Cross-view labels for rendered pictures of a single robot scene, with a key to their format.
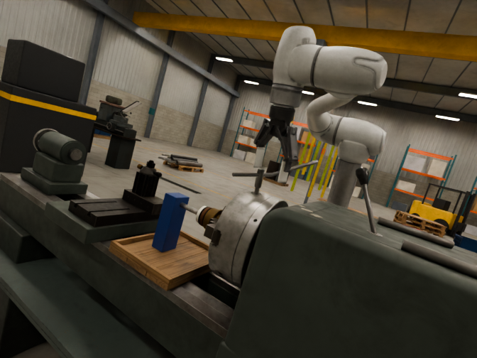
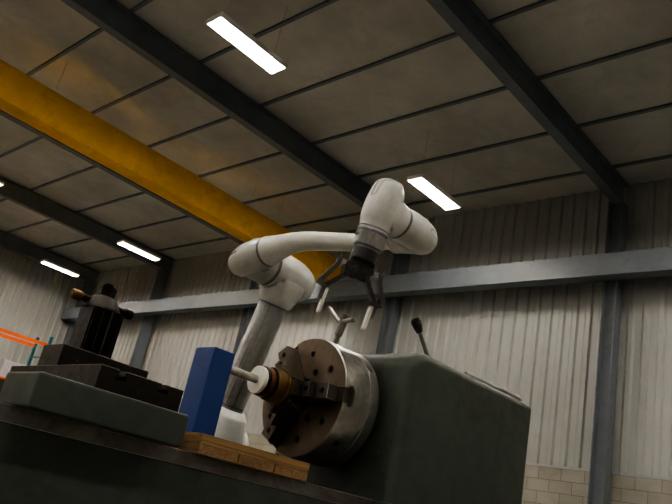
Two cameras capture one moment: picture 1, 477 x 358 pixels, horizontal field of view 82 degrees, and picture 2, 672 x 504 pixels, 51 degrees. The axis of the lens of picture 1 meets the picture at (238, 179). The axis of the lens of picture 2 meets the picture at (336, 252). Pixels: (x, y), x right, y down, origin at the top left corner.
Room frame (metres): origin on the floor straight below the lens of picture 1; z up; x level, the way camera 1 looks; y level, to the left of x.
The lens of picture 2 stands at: (0.26, 1.68, 0.79)
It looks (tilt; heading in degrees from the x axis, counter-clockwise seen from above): 21 degrees up; 291
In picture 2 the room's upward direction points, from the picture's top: 12 degrees clockwise
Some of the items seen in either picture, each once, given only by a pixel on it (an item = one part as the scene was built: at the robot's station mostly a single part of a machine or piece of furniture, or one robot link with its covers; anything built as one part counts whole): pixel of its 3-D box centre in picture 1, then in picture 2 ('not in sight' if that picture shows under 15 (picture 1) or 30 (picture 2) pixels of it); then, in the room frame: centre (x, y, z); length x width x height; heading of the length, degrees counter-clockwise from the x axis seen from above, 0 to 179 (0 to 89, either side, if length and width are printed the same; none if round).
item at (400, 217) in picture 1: (416, 228); not in sight; (8.79, -5.92, 0.36); 1.26 x 0.86 x 0.73; 76
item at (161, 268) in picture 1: (173, 253); (209, 452); (1.04, 0.16, 0.88); 0.36 x 0.30 x 0.04; 152
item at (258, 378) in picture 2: (191, 209); (240, 373); (1.03, 0.14, 1.08); 0.13 x 0.07 x 0.07; 62
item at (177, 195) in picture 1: (170, 221); (203, 397); (1.07, 0.21, 1.00); 0.08 x 0.06 x 0.23; 152
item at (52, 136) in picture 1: (58, 160); not in sight; (1.47, 0.97, 1.01); 0.30 x 0.20 x 0.29; 62
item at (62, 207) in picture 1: (122, 215); (53, 406); (1.25, 0.47, 0.89); 0.53 x 0.30 x 0.06; 152
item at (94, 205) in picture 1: (128, 209); (88, 387); (1.21, 0.44, 0.95); 0.43 x 0.18 x 0.04; 152
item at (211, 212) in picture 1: (214, 220); (273, 385); (0.98, 0.04, 1.08); 0.09 x 0.09 x 0.09; 62
